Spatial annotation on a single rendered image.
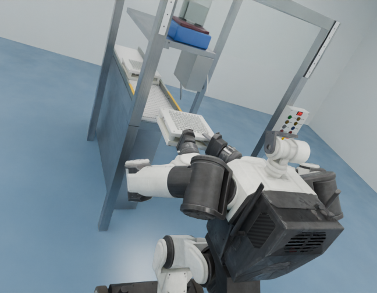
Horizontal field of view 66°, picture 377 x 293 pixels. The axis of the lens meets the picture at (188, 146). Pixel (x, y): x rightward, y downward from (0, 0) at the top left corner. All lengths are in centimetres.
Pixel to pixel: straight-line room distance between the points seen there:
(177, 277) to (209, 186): 80
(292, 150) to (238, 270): 35
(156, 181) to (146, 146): 116
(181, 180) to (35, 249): 141
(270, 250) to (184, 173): 28
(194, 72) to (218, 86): 361
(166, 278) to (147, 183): 69
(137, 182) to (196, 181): 21
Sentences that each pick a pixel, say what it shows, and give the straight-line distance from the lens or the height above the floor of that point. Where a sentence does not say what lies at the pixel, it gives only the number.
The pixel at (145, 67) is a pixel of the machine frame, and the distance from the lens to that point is 148.
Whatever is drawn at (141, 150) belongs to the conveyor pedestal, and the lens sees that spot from 198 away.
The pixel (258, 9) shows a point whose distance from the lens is 162.
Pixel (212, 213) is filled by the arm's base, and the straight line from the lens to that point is 71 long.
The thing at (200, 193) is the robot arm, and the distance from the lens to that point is 71.
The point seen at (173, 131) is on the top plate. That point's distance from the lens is 130.
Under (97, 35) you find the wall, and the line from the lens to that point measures 485.
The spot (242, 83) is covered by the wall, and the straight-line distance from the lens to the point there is 534.
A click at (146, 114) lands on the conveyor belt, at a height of 89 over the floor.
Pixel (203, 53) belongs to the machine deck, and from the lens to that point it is 162.
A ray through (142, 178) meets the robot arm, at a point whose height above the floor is 110.
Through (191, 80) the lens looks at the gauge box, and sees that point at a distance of 165.
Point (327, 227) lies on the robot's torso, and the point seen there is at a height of 123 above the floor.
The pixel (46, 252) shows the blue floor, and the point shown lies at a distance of 202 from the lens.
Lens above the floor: 161
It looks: 28 degrees down
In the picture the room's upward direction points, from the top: 23 degrees clockwise
